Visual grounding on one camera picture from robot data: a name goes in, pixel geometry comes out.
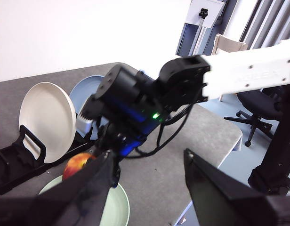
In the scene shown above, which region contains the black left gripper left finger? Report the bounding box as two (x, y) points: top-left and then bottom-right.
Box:
(0, 150), (117, 226)

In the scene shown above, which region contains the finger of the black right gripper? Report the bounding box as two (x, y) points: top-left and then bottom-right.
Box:
(111, 154), (122, 189)
(87, 138), (108, 163)

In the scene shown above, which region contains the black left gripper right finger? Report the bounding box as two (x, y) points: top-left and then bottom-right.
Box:
(184, 148), (290, 226)

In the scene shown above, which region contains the red apple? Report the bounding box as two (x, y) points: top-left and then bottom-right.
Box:
(63, 152), (97, 182)

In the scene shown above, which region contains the pale green round plate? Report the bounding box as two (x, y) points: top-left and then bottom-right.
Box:
(38, 175), (131, 226)

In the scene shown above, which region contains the blue round plate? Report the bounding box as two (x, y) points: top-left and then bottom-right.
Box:
(69, 75), (108, 139)

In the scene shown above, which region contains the cream white round plate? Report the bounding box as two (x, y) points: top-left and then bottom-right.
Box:
(19, 81), (77, 164)

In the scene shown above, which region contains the black plastic plate rack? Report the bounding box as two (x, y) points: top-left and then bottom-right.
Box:
(0, 124), (98, 199)

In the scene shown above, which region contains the black office swivel chair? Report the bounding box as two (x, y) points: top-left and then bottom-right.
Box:
(224, 86), (287, 148)

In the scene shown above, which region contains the beige chair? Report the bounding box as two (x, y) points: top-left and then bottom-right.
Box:
(213, 33), (249, 102)

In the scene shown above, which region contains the white panel box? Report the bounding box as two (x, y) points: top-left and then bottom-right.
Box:
(184, 0), (227, 27)

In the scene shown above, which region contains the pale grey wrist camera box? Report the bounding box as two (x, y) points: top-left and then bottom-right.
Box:
(75, 112), (94, 133)

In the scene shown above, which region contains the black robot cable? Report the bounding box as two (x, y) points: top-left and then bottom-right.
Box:
(135, 103), (195, 159)

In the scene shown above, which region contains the aluminium rail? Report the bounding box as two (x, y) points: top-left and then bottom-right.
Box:
(190, 16), (205, 57)

